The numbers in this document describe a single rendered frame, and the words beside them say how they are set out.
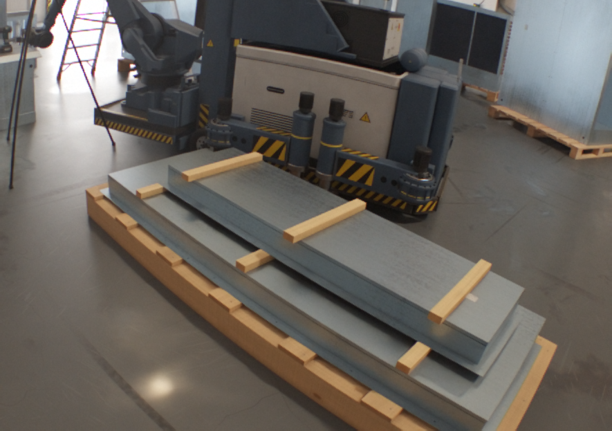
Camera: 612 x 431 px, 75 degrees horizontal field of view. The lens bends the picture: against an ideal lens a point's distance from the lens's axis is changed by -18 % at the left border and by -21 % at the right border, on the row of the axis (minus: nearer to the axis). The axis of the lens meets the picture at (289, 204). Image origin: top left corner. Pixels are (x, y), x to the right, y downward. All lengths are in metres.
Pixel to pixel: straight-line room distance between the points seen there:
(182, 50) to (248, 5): 0.83
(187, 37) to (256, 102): 0.96
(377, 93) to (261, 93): 0.74
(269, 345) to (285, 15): 1.98
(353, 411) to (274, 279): 0.58
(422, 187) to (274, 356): 1.29
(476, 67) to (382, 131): 5.37
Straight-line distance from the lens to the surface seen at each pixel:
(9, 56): 4.21
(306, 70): 2.88
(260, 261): 1.84
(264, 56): 2.98
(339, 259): 1.72
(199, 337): 1.88
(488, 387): 1.58
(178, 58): 3.74
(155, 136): 3.39
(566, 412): 2.06
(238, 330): 1.80
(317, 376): 1.61
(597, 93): 6.18
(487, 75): 7.99
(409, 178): 2.59
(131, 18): 3.63
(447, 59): 8.15
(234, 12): 3.15
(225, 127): 2.94
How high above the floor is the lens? 1.28
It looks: 26 degrees down
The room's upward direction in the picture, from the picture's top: 8 degrees clockwise
